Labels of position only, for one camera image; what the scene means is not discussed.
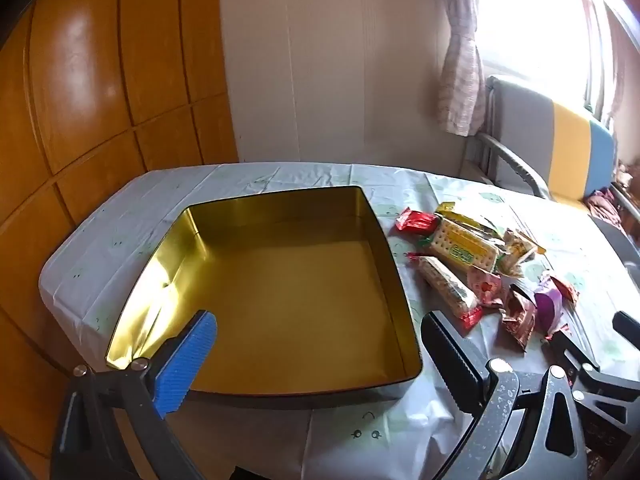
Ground dark red cloth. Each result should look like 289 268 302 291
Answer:
585 187 631 226

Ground square cracker packet green label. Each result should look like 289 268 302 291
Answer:
417 215 511 273

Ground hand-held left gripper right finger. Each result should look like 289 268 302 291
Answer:
420 310 588 480

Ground pink heart snack packet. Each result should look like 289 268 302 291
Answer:
465 266 506 311

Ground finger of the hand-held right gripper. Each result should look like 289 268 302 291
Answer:
544 329 640 397
614 311 640 342

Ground red orange snack packet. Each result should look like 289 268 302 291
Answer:
537 270 581 306

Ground orange clear seed bag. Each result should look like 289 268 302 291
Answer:
495 227 546 278

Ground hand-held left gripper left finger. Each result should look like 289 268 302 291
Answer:
55 310 236 480

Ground purple snack packet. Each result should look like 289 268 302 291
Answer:
532 280 566 336

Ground bright window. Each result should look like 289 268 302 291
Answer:
475 0 621 111

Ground maroon tin box gold inside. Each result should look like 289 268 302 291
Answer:
104 185 425 411

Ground brown red snack packet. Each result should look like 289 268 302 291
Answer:
500 285 538 356

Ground brown wooden wardrobe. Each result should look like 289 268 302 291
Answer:
0 0 240 480

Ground grey yellow blue chair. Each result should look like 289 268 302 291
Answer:
470 74 640 241

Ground yellow snack packet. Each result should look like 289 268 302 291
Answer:
434 201 506 236

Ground long cracker packet red ends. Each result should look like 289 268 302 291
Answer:
407 252 485 331

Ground pink patterned curtain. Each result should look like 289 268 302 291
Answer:
435 0 486 137

